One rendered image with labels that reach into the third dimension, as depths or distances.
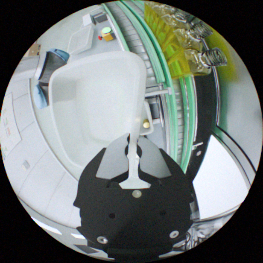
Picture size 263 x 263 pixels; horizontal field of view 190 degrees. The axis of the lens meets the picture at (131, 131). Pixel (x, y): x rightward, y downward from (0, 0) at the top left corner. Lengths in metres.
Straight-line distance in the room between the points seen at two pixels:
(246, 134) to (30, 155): 3.75
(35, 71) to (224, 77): 0.56
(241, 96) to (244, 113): 0.04
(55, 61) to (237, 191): 0.70
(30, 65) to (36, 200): 3.73
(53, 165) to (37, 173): 0.88
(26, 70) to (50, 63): 0.10
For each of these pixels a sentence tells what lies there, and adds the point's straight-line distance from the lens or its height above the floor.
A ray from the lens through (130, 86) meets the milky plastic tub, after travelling 0.16.
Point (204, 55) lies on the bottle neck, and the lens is 0.17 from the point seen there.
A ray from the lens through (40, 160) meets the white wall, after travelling 3.57.
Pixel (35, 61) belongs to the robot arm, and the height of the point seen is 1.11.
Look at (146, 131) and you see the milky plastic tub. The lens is 0.44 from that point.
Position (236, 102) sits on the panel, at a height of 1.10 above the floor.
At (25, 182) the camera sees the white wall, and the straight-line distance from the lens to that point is 3.61.
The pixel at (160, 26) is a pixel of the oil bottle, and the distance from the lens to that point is 0.27.
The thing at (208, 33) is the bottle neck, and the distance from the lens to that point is 0.18.
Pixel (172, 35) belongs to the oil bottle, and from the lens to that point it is 0.23.
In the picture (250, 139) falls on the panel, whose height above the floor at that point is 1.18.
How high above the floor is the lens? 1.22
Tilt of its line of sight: 61 degrees down
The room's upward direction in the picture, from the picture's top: 168 degrees counter-clockwise
